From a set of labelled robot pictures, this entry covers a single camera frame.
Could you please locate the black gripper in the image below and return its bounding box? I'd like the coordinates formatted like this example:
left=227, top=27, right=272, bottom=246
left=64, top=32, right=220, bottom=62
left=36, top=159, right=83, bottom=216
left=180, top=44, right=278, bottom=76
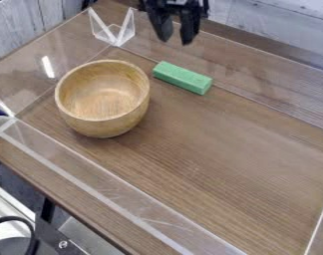
left=140, top=0, right=210, bottom=45

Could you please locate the green rectangular block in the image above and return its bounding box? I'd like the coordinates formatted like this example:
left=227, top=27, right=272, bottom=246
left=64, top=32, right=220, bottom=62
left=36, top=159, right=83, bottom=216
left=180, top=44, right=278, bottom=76
left=153, top=61, right=214, bottom=96

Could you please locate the light wooden bowl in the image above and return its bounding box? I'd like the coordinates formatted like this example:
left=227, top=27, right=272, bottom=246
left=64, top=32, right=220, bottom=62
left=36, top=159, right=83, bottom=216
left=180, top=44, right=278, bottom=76
left=54, top=59, right=152, bottom=138

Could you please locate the black table leg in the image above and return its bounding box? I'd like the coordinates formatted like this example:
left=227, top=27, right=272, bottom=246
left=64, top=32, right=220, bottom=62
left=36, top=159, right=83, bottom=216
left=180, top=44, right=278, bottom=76
left=41, top=198, right=56, bottom=223

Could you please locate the clear acrylic corner bracket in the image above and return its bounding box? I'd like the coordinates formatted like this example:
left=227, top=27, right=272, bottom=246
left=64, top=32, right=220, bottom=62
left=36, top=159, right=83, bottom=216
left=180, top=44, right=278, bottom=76
left=89, top=8, right=136, bottom=47

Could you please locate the clear acrylic tray wall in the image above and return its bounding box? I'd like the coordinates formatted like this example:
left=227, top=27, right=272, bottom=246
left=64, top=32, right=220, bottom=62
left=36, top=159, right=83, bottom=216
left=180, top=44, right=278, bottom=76
left=0, top=104, right=247, bottom=255

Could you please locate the black cable loop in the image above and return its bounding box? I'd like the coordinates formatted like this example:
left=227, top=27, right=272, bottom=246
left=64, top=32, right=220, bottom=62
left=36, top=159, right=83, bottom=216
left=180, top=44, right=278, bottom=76
left=0, top=215, right=40, bottom=255

